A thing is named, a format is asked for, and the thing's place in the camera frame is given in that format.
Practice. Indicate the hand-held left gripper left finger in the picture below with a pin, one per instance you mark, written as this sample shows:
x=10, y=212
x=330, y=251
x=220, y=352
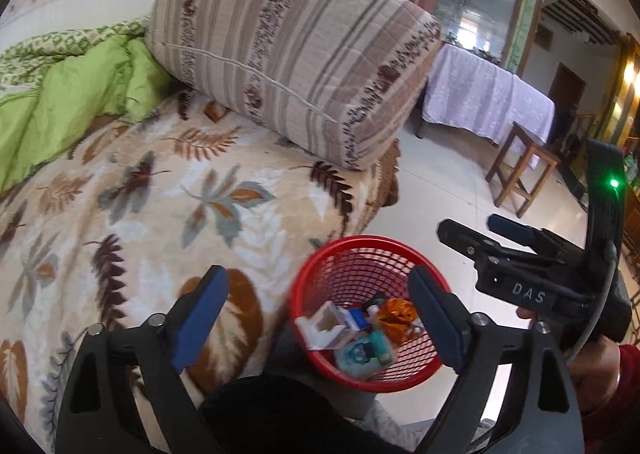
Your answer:
x=200, y=319

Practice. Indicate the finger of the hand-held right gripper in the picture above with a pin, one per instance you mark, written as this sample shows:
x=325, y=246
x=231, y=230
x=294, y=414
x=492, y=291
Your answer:
x=465, y=239
x=515, y=229

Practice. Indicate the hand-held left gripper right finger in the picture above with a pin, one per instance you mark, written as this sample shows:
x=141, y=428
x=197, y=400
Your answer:
x=440, y=319

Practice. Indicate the orange wrapper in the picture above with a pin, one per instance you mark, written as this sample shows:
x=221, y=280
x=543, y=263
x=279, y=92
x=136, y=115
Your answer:
x=395, y=319

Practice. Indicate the teal cardboard box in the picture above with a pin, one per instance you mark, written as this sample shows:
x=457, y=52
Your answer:
x=362, y=351

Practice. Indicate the red plastic mesh basket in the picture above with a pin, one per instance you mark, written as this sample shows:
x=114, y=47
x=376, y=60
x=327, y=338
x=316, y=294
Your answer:
x=350, y=264

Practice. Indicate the long white medicine box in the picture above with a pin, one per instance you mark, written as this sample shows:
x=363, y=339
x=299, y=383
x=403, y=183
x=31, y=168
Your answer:
x=325, y=326

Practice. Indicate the person's red-sleeved right forearm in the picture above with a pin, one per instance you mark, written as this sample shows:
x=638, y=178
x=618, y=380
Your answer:
x=622, y=409

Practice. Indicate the person's right hand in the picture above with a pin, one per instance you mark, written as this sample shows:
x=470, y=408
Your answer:
x=597, y=374

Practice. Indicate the wooden stool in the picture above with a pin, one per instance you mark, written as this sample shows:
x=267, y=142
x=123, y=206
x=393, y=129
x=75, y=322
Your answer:
x=525, y=153

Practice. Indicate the person's dark trousers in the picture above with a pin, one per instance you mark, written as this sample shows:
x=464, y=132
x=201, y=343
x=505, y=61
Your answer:
x=280, y=414

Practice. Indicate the leaf-print plush blanket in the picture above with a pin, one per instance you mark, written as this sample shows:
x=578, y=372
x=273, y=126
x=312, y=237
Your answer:
x=150, y=194

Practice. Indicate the table with lace tablecloth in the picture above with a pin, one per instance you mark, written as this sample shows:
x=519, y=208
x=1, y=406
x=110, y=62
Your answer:
x=480, y=88

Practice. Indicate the brown wooden door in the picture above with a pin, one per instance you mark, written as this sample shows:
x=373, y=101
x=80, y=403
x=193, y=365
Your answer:
x=569, y=88

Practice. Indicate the lit wooden cabinet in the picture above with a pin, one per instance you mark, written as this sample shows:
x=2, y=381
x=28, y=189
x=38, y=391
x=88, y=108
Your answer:
x=625, y=93

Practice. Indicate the striped floral cushion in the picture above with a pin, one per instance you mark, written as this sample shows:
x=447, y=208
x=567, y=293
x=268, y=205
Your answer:
x=300, y=58

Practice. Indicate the green quilt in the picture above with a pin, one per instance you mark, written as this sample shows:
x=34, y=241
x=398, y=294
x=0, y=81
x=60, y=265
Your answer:
x=65, y=98

